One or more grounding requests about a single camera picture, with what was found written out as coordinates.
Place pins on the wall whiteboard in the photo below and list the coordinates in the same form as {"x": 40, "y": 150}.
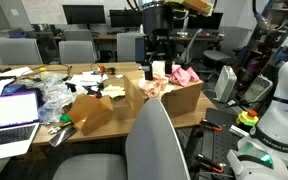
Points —
{"x": 44, "y": 11}

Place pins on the clear plastic bags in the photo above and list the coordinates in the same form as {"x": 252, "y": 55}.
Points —
{"x": 54, "y": 96}

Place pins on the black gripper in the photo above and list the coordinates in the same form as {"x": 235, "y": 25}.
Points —
{"x": 157, "y": 20}

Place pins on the wooden monitor desk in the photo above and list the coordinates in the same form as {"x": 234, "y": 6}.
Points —
{"x": 104, "y": 36}

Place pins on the large cardboard box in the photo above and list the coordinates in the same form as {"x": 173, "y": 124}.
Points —
{"x": 184, "y": 100}

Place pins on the green plastic piece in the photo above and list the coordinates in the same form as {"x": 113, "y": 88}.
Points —
{"x": 65, "y": 118}

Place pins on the white paper stack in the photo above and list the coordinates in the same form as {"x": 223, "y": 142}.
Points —
{"x": 87, "y": 79}

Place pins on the white fan heater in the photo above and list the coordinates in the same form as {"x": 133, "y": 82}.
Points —
{"x": 225, "y": 83}

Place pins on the blue purple box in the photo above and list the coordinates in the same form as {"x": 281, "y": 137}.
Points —
{"x": 14, "y": 89}

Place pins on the black office chair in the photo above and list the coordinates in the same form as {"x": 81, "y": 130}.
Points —
{"x": 47, "y": 46}

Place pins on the light grey swivel chair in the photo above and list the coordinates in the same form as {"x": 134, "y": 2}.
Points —
{"x": 217, "y": 55}

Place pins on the grey conference chair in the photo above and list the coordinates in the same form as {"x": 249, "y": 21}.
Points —
{"x": 78, "y": 35}
{"x": 19, "y": 51}
{"x": 127, "y": 46}
{"x": 77, "y": 51}

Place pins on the pink cloth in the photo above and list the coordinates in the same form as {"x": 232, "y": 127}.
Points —
{"x": 182, "y": 76}

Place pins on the green black small device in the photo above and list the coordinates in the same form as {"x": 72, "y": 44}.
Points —
{"x": 110, "y": 70}

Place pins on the silver metal block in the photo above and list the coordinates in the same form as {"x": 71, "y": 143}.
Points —
{"x": 239, "y": 131}

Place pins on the office chair with headrest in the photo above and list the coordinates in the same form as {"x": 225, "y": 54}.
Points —
{"x": 154, "y": 143}

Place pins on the white wall plate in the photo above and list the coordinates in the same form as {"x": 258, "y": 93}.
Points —
{"x": 14, "y": 12}

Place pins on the white mesh basket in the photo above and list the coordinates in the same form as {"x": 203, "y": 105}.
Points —
{"x": 257, "y": 90}

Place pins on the small open cardboard box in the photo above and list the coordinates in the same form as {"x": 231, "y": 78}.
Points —
{"x": 90, "y": 115}

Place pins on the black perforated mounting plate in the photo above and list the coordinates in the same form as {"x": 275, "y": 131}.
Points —
{"x": 222, "y": 143}

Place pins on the orange black bar clamp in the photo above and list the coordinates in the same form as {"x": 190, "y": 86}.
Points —
{"x": 210, "y": 164}
{"x": 210, "y": 125}

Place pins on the yellow emergency stop button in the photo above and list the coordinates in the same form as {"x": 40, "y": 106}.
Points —
{"x": 246, "y": 119}

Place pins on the black shelf rack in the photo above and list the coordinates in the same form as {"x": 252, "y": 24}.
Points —
{"x": 277, "y": 50}

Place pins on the silver pliers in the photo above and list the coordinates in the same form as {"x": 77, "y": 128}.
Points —
{"x": 54, "y": 129}

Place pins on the pale yellow sheets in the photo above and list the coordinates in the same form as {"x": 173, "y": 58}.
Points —
{"x": 113, "y": 91}

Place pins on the black computer monitor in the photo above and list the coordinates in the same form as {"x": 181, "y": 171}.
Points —
{"x": 125, "y": 18}
{"x": 84, "y": 14}
{"x": 205, "y": 21}

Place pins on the peach cloth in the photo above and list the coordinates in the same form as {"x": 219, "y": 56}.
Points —
{"x": 154, "y": 87}

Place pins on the silver laptop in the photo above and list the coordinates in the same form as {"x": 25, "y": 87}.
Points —
{"x": 7, "y": 113}

